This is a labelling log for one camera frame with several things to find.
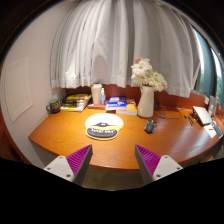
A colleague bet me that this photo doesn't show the white tumbler cup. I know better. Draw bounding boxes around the white tumbler cup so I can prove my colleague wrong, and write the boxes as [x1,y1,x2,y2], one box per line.
[91,83,102,104]

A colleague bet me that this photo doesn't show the dark grey computer mouse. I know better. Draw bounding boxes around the dark grey computer mouse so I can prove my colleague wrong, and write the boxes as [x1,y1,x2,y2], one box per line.
[144,120,156,134]

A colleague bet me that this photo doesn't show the white paper sheet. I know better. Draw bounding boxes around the white paper sheet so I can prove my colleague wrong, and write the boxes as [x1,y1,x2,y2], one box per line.
[204,125,217,138]

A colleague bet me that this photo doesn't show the clear sanitizer spray bottle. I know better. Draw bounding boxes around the clear sanitizer spray bottle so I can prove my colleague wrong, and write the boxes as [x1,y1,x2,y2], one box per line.
[100,88,106,105]

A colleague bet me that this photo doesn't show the dark green mug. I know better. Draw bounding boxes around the dark green mug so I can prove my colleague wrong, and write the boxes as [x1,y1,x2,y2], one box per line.
[46,99,60,114]

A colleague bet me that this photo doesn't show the black cable on desk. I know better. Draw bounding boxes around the black cable on desk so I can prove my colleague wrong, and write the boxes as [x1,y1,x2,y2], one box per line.
[153,96,192,120]

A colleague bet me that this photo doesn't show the stack of books left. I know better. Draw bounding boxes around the stack of books left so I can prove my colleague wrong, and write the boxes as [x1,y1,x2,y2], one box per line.
[61,94,91,112]

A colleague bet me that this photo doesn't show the orange yellow book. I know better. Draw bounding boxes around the orange yellow book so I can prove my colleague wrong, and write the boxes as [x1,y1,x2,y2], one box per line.
[116,99,137,115]

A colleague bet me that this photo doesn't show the white sheer curtain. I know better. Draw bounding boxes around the white sheer curtain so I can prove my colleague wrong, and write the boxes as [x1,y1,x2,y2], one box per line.
[50,0,200,97]

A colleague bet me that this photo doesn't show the blue book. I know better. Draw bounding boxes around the blue book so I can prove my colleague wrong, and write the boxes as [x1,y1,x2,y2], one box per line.
[106,96,127,111]

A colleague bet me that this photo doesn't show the white ceramic vase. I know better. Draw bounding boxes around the white ceramic vase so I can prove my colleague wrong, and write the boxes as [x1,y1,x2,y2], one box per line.
[137,86,154,118]

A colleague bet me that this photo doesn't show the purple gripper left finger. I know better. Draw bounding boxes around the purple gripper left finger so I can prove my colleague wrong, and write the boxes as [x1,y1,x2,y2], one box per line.
[44,145,93,186]

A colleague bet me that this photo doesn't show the white and pink flowers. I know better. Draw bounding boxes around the white and pink flowers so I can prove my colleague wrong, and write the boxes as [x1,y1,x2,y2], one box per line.
[131,58,167,92]

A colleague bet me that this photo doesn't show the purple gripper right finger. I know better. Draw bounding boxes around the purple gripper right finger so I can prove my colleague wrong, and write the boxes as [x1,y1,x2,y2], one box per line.
[135,145,182,185]

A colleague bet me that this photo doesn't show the red flat book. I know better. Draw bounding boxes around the red flat book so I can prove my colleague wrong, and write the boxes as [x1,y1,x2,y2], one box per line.
[87,104,106,110]

